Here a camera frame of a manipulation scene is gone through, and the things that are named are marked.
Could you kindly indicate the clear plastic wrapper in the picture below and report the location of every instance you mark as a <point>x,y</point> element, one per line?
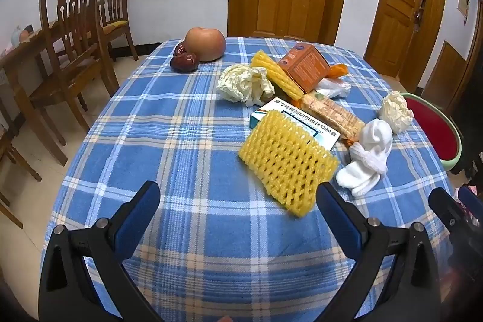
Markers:
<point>334,88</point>

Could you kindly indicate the wooden dining table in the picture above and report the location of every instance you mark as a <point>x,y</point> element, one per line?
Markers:
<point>19,58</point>

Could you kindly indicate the paper wall notice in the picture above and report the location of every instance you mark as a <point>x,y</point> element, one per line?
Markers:
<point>463,1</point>

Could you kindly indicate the cracker packet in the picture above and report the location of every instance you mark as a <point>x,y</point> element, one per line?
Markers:
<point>332,114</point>

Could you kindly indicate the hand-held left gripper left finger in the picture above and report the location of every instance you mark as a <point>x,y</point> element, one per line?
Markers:
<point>136,218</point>

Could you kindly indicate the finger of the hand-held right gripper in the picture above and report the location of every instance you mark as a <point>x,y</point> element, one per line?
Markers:
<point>471,203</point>
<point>443,207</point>

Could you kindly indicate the white medicine box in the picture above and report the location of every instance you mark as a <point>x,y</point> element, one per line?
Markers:
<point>271,107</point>

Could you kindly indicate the blue plaid tablecloth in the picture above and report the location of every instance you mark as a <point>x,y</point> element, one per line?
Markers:
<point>188,156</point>

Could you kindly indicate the white tissue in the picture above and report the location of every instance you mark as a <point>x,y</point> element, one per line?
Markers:
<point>241,84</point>
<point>396,112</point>

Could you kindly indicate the white socks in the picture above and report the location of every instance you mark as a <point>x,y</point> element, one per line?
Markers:
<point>371,152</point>

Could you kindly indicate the red basin with green rim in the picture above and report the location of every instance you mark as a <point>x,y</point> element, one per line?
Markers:
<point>434,129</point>

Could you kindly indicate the orange plastic wrapper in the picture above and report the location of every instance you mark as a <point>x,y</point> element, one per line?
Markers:
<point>338,70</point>

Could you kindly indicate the red date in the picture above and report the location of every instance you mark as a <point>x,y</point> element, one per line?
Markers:
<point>184,62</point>
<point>179,49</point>

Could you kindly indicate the orange-brown apple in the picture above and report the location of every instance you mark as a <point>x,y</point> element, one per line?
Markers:
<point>204,43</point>

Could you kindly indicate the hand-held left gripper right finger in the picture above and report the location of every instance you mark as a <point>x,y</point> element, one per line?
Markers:
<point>336,220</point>

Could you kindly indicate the orange cardboard box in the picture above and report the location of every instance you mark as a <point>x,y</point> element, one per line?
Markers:
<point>303,67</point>

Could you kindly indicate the yellow foam fruit net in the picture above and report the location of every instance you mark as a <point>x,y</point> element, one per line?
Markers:
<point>271,75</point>
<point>286,163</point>

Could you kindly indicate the yellow seat cushion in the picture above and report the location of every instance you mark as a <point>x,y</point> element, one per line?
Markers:
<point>115,26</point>

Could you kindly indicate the wooden chair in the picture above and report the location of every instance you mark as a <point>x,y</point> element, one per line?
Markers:
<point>115,1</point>
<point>71,43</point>
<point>11,156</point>

